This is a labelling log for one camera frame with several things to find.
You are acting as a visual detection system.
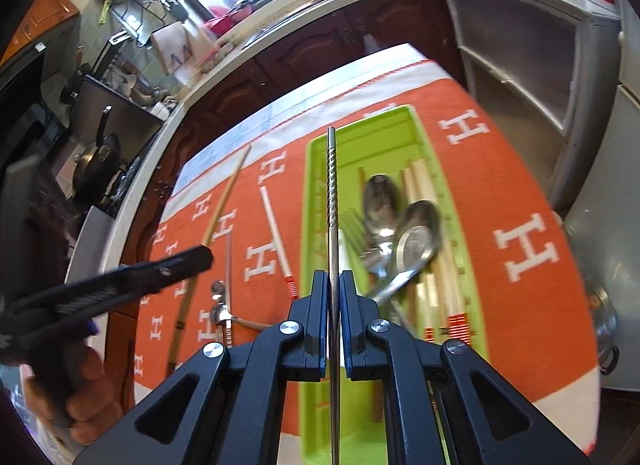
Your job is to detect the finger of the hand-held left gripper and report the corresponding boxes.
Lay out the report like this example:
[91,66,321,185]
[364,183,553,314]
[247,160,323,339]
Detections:
[7,244,216,327]

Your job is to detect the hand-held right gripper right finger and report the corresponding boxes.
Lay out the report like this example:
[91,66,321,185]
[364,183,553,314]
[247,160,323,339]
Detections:
[339,269,591,465]

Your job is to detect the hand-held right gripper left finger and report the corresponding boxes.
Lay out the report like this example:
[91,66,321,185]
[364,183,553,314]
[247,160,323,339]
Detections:
[70,269,335,465]

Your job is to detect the twisted steel chopstick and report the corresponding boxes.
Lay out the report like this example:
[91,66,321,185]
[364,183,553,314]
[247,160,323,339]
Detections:
[326,126,342,465]
[224,232,235,348]

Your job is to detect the small steel spoon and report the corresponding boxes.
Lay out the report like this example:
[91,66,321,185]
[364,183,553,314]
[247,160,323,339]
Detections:
[209,306,266,333]

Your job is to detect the white ceramic spoon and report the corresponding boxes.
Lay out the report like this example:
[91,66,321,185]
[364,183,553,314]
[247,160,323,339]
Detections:
[338,229,358,273]

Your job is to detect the white red-striped chopstick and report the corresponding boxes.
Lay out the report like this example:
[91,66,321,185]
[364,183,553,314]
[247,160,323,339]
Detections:
[259,186,300,300]
[400,167,458,343]
[415,270,438,345]
[414,159,473,341]

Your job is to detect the steel fork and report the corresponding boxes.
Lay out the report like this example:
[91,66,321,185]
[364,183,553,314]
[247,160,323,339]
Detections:
[339,209,383,276]

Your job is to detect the steel soup spoon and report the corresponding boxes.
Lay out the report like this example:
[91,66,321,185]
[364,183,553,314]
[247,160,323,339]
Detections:
[365,225,438,306]

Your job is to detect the brown wooden chopsticks pair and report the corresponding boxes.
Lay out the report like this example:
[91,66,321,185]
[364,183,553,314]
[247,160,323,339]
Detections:
[165,145,253,376]

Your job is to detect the green plastic tray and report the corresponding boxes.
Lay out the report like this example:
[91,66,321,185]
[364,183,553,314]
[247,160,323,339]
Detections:
[295,104,488,465]

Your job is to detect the large steel spoon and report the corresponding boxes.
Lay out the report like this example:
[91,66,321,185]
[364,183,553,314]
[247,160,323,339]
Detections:
[361,173,405,278]

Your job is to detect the person's left hand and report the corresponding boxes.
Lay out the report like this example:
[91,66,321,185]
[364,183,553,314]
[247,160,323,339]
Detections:
[21,345,137,446]

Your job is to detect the gas stove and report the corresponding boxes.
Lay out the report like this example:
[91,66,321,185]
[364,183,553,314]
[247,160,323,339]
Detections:
[95,155,146,216]

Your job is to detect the white kitchen countertop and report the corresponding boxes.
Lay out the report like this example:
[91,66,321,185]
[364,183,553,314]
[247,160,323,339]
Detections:
[62,0,623,286]

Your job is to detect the black frying pan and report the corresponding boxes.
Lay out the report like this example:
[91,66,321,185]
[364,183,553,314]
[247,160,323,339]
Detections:
[71,106,123,196]

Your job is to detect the orange printed blanket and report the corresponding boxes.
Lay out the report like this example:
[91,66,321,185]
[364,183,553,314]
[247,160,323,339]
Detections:
[132,60,601,465]

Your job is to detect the steel splash panel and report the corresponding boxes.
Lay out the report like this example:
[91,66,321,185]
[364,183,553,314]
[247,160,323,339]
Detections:
[70,75,166,146]

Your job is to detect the dark wooden cabinets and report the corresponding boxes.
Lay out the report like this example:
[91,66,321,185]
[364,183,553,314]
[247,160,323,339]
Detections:
[122,0,461,271]

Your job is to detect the steel pot lid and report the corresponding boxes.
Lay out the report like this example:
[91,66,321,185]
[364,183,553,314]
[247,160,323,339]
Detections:
[582,282,621,376]

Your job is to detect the grey shelf unit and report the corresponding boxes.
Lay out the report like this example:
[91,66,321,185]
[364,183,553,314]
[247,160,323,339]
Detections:
[440,0,621,210]

